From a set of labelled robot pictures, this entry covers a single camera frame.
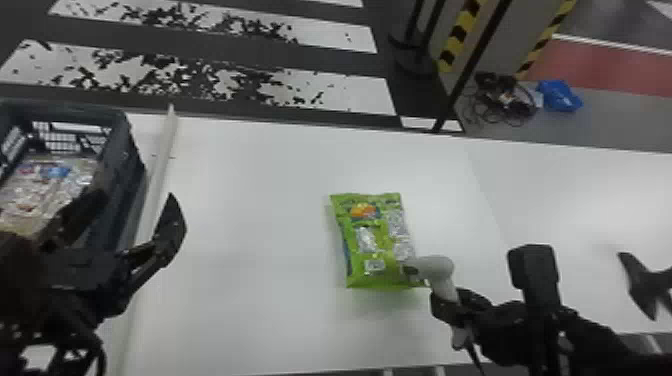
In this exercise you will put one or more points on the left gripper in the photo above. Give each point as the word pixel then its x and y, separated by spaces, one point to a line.
pixel 89 275

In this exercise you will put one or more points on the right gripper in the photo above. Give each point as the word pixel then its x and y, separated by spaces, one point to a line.
pixel 504 333

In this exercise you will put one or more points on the hand scanner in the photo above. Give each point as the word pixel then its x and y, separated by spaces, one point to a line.
pixel 438 270

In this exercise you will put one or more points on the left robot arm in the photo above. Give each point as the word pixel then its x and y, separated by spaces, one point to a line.
pixel 23 315

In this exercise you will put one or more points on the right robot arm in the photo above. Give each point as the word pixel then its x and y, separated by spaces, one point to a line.
pixel 604 346

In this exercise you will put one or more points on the dark blue crate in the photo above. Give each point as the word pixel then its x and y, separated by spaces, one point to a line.
pixel 118 173

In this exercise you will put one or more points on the white slab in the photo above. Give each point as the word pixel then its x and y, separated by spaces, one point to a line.
pixel 160 168

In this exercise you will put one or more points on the silver snack packet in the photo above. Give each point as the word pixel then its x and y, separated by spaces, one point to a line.
pixel 42 189

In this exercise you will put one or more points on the green snack packet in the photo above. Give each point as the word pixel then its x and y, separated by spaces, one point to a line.
pixel 375 241

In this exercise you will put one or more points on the black stand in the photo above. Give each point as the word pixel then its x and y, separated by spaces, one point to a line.
pixel 646 286

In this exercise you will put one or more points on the blue bag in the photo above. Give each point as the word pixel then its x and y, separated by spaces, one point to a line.
pixel 559 95

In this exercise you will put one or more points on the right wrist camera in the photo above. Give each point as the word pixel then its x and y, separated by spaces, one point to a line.
pixel 533 273

